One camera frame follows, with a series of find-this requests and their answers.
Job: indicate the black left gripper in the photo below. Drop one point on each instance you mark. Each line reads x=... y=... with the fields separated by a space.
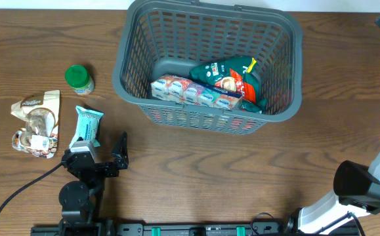
x=119 y=157

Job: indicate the teal toilet wipes pack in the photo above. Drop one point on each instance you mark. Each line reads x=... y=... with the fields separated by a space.
x=87 y=125

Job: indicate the blue tissue pack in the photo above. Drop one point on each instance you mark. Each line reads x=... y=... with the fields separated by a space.
x=181 y=90

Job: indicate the green lid seasoning jar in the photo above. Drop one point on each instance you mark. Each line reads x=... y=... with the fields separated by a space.
x=79 y=79

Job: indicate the green coffee bag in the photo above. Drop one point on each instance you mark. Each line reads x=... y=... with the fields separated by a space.
x=234 y=74

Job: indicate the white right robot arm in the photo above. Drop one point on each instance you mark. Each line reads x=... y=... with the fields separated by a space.
x=172 y=37

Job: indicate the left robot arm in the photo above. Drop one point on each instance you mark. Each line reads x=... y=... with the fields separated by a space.
x=81 y=199

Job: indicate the beige brown snack bag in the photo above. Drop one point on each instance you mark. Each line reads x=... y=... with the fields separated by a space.
x=40 y=112

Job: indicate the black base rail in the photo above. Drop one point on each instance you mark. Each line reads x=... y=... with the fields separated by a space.
x=258 y=228

